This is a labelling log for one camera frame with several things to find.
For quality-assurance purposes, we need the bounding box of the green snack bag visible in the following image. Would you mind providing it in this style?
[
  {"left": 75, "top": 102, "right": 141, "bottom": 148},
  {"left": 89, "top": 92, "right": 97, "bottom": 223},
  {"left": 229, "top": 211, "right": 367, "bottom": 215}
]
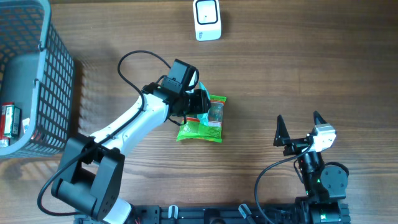
[{"left": 177, "top": 95, "right": 227, "bottom": 143}]

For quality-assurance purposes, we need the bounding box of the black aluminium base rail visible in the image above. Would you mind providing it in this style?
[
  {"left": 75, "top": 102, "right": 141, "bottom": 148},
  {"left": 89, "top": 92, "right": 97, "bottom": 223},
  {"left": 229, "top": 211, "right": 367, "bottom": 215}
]
[{"left": 73, "top": 203, "right": 352, "bottom": 224}]

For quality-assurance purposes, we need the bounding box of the red white box in basket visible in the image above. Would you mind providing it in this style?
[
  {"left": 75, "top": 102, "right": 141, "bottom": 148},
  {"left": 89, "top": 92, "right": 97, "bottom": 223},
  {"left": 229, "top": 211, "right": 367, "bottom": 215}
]
[{"left": 0, "top": 102, "right": 14, "bottom": 147}]

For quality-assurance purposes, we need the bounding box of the green white box in basket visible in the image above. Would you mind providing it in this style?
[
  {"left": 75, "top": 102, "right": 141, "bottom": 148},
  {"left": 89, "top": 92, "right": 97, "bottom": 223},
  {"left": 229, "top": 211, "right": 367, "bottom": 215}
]
[{"left": 4, "top": 105, "right": 21, "bottom": 138}]

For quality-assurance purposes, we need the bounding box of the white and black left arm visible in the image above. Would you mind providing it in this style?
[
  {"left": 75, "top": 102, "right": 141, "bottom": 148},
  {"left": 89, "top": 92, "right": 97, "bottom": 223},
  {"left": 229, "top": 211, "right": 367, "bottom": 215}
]
[{"left": 51, "top": 83, "right": 211, "bottom": 223}]

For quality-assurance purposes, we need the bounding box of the white barcode scanner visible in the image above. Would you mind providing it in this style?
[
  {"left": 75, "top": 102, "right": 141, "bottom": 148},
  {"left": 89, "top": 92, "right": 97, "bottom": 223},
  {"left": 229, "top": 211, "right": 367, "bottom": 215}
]
[{"left": 192, "top": 0, "right": 222, "bottom": 41}]

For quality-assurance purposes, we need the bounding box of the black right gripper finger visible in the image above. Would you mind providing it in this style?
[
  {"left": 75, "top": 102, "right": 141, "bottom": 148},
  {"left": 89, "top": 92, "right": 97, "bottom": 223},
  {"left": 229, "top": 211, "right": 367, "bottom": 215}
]
[
  {"left": 313, "top": 111, "right": 327, "bottom": 125},
  {"left": 273, "top": 114, "right": 290, "bottom": 146}
]

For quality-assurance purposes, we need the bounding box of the dark grey plastic basket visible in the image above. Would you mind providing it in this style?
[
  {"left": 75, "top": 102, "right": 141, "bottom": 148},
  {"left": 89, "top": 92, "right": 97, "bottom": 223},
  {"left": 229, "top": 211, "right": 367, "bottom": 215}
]
[{"left": 1, "top": 1, "right": 75, "bottom": 159}]

